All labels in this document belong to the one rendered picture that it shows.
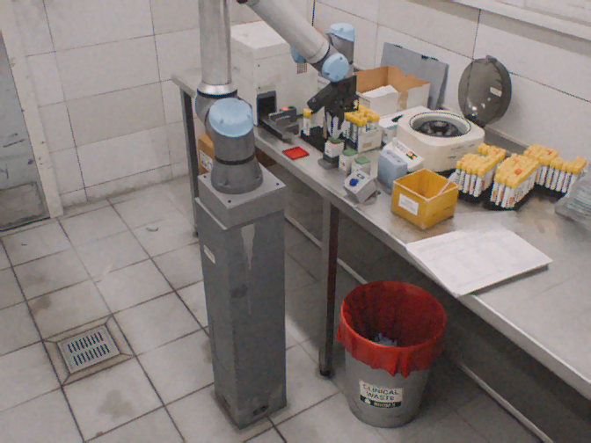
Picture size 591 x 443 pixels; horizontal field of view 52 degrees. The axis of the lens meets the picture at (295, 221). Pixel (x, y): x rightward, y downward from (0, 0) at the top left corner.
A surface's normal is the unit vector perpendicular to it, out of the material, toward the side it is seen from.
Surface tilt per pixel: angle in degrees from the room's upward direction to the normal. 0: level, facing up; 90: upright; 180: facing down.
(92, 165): 90
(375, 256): 1
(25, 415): 0
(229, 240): 90
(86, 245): 0
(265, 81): 90
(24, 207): 90
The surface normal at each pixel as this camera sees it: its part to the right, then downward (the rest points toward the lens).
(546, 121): -0.84, 0.29
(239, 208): 0.54, 0.47
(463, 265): 0.01, -0.83
